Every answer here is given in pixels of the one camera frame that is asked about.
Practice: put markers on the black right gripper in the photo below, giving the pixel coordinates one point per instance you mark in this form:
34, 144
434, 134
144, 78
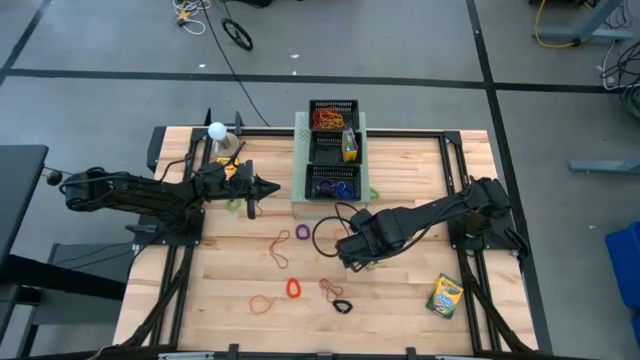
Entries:
362, 247

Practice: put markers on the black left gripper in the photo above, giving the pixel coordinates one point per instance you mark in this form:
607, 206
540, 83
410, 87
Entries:
225, 184

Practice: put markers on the black slotted plastic basket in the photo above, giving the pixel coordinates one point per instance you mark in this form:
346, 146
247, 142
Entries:
322, 155
311, 115
308, 182

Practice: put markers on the red rubber band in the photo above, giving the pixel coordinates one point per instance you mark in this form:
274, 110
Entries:
325, 282
320, 125
259, 212
272, 248
316, 117

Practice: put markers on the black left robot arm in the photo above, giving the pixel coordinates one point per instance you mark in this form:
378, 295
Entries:
140, 192

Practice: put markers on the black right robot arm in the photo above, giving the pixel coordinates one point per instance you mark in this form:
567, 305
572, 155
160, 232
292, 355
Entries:
440, 210

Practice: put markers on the grey metal desk base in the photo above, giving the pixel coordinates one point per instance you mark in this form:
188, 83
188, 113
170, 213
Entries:
95, 252

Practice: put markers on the grey desk leg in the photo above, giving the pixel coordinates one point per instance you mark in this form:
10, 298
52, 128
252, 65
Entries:
600, 35

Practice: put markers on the green perforated metal shelf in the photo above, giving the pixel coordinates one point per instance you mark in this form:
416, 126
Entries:
330, 209

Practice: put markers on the white bulb table lamp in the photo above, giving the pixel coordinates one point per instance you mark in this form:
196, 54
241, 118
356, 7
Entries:
217, 131

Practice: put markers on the black round knob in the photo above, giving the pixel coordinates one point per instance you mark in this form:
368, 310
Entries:
53, 178

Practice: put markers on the grey floor bar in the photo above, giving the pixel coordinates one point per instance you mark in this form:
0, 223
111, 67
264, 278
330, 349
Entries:
600, 166

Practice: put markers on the blue plastic bin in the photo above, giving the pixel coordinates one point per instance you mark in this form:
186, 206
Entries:
627, 265

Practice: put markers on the black aluminium table frame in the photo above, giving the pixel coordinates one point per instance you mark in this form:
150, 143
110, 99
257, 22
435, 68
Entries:
452, 136

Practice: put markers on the silver metal bracket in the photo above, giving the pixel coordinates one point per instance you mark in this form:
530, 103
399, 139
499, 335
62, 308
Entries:
185, 356

